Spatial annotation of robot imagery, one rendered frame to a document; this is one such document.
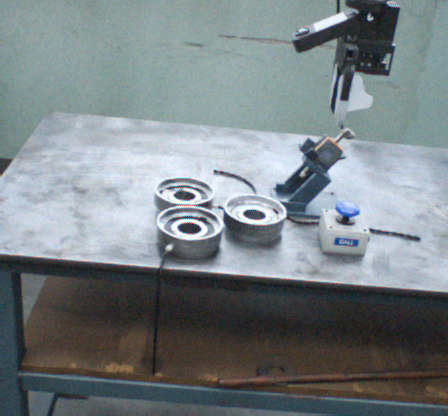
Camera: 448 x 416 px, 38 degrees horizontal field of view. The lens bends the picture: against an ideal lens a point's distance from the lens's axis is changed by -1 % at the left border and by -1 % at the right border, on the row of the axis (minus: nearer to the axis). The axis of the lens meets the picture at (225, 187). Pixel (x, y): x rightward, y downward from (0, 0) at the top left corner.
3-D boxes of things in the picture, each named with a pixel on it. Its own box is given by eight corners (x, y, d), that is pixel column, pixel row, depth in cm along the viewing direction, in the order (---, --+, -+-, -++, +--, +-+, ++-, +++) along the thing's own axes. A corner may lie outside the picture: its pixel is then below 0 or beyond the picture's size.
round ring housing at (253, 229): (236, 249, 105) (238, 227, 103) (212, 217, 114) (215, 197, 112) (293, 241, 109) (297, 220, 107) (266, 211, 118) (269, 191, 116)
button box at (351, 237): (322, 253, 107) (327, 227, 104) (317, 231, 113) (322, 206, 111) (371, 257, 107) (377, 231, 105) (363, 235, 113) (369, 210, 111)
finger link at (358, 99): (370, 131, 110) (378, 77, 107) (335, 128, 109) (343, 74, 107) (365, 128, 113) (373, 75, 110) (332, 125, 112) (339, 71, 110)
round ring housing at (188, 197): (146, 219, 111) (147, 198, 109) (161, 192, 120) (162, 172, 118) (207, 229, 110) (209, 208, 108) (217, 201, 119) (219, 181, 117)
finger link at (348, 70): (350, 102, 107) (358, 48, 104) (341, 101, 107) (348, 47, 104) (344, 98, 111) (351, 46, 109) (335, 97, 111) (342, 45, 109)
